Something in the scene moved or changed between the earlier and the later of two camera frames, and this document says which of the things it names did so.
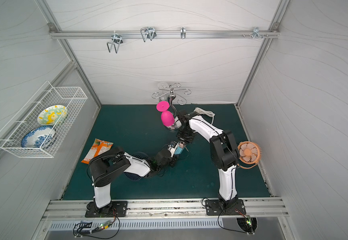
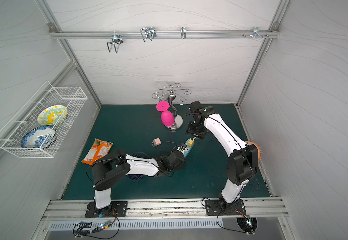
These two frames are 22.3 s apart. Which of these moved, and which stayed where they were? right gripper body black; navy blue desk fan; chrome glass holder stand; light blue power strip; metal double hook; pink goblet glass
Moved: right gripper body black; light blue power strip
Stayed: pink goblet glass; navy blue desk fan; chrome glass holder stand; metal double hook
